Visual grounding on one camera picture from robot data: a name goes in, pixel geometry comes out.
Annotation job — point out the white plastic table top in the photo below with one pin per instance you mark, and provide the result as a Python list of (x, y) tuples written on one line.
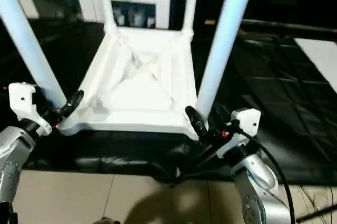
[(144, 95)]

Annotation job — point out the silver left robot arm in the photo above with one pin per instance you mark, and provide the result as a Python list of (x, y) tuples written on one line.
[(13, 161)]

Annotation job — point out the black plastic mat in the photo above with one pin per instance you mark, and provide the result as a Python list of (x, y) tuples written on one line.
[(263, 90)]

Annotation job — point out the white cabinet with glass doors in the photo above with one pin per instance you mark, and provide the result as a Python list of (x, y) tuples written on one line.
[(89, 5)]

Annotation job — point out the small yellow label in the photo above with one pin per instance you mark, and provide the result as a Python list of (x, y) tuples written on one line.
[(209, 21)]

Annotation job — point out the grey robot lower body part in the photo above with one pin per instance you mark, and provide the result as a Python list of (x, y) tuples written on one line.
[(106, 220)]

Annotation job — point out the black metal table leg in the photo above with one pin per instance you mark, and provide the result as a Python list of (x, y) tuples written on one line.
[(316, 213)]

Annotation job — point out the black flat screen television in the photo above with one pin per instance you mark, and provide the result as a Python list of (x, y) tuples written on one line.
[(289, 25)]

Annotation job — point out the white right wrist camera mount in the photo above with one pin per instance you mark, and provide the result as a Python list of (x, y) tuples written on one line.
[(247, 118)]

